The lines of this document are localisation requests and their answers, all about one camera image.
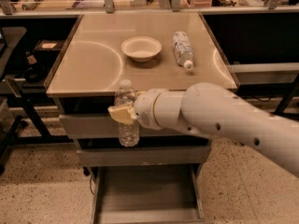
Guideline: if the clear water bottle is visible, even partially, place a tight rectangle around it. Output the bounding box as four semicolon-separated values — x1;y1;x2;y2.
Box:
114;79;140;147

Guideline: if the white paper bowl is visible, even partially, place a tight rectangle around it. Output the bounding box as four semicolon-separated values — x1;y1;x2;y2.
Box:
121;36;162;63

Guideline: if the long workbench shelf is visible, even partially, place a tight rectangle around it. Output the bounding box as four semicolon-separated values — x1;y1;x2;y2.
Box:
0;6;299;19

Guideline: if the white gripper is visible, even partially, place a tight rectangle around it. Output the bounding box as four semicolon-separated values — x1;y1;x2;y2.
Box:
108;89;162;130

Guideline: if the middle grey drawer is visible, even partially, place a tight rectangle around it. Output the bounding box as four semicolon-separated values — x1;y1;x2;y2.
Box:
77;147;211;167

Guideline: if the grey drawer cabinet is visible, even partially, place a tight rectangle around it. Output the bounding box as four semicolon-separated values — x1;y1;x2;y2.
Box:
43;10;241;224

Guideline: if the lying white-label water bottle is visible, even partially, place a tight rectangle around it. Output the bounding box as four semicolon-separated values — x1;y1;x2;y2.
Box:
172;31;193;71

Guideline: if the top grey drawer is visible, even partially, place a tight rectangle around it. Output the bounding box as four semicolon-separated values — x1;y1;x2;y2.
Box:
59;113;220;140

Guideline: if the open bottom grey drawer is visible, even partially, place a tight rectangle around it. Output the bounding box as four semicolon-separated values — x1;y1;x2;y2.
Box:
90;164;205;224

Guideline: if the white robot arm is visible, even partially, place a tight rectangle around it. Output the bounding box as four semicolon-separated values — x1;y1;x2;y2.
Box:
108;83;299;176

